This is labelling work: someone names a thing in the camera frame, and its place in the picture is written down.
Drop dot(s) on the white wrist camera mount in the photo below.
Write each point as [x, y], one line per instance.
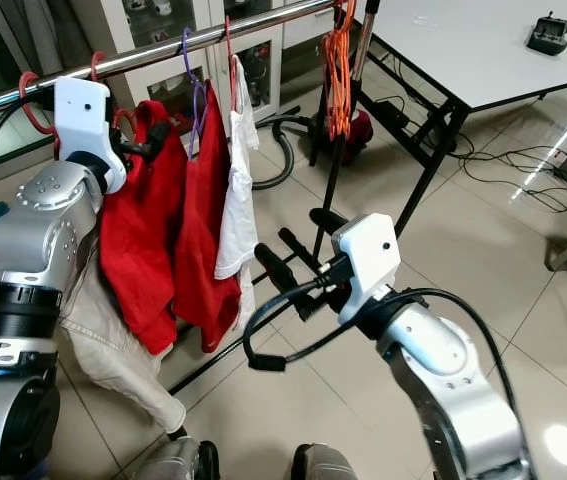
[83, 120]
[368, 250]

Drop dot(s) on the beige trousers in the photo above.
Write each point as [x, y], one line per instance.
[123, 360]

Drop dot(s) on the red cloth garment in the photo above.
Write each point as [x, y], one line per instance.
[208, 250]
[138, 250]

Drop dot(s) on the purple plastic hanger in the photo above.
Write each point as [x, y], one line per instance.
[195, 95]

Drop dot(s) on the black handheld controller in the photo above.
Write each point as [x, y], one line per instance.
[548, 40]

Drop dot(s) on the metal clothes rack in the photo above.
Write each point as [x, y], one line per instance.
[143, 53]

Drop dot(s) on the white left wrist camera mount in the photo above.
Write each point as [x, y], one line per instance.
[83, 120]

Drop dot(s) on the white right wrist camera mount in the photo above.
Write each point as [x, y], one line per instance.
[368, 250]

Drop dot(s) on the red vacuum cleaner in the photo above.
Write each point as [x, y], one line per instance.
[363, 128]

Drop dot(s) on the grey right robot leg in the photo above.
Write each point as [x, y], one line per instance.
[323, 465]

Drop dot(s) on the orange plastic hanger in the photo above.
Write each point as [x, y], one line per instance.
[338, 70]

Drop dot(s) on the white glass-door cabinet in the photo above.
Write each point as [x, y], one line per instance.
[168, 15]

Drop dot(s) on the grey robot leg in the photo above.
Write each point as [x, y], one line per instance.
[173, 462]
[323, 465]

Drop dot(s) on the white table black frame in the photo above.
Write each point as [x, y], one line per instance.
[453, 50]

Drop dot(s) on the grey left robot leg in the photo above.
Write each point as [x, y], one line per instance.
[173, 462]

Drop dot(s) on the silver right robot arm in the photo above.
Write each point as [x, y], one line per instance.
[443, 370]

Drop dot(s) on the plain white garment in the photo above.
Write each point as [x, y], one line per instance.
[235, 200]

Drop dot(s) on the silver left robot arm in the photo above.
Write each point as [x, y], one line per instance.
[38, 240]

